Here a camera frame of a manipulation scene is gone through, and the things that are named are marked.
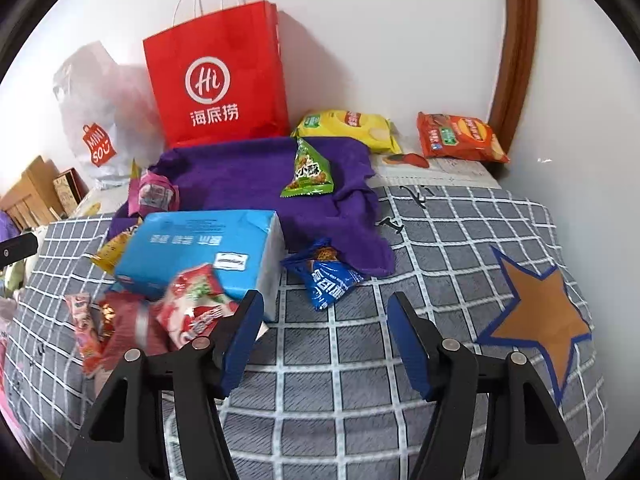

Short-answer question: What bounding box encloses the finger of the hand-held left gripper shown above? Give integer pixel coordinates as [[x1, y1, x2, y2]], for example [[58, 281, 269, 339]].
[[0, 232, 39, 267]]

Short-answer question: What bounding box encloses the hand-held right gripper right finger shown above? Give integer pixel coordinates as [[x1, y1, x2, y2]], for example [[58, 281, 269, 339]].
[[387, 291, 586, 480]]

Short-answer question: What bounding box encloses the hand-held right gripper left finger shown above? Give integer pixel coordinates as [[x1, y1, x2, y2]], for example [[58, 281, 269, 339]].
[[60, 289, 266, 480]]

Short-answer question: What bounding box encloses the strawberry print snack packet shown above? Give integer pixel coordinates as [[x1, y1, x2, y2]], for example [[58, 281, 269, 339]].
[[155, 264, 271, 351]]

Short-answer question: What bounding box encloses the blue cookie packet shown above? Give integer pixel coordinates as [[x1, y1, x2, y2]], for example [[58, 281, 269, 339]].
[[280, 239, 367, 312]]

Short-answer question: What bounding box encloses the dark red snack packet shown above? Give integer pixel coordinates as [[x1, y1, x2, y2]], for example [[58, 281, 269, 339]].
[[95, 292, 173, 361]]

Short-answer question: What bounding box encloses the wooden chair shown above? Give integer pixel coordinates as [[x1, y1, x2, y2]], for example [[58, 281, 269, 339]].
[[0, 155, 66, 233]]

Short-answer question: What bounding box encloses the grey checked bedsheet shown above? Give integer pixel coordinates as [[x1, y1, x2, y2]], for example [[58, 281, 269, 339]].
[[0, 185, 601, 480]]

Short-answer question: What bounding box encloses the patterned wooden box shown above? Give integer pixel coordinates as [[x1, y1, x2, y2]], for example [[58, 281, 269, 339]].
[[52, 170, 91, 218]]

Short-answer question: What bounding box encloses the yellow snack packet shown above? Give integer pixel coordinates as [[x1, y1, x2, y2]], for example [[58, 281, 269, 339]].
[[90, 225, 143, 276]]

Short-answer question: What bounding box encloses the pink strip snack packet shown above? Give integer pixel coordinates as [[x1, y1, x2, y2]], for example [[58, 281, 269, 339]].
[[65, 293, 108, 376]]

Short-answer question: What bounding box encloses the blue tissue pack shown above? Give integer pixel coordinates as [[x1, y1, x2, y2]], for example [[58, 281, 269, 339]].
[[114, 208, 286, 323]]

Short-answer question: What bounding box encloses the purple pink snack packet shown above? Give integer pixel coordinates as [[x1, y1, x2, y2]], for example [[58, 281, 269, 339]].
[[127, 170, 181, 218]]

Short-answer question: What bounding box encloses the translucent plastic bag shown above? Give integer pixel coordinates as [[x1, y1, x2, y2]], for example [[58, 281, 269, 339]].
[[52, 42, 166, 191]]

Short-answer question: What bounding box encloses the purple towel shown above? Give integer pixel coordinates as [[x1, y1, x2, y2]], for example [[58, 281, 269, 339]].
[[107, 136, 396, 278]]

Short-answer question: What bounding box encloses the green triangular snack packet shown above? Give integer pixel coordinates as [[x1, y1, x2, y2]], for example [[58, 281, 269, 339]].
[[280, 136, 335, 198]]

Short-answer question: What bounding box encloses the orange chips bag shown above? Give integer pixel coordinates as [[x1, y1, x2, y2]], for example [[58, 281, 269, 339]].
[[416, 111, 511, 163]]

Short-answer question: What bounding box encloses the yellow chips bag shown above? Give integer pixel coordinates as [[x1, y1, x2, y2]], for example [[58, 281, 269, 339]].
[[291, 109, 403, 156]]

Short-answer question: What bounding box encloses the red paper bag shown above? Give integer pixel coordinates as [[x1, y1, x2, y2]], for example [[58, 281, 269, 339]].
[[142, 0, 291, 148]]

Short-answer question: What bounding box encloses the brown wooden door frame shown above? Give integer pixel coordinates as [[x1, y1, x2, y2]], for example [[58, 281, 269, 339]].
[[489, 0, 538, 178]]

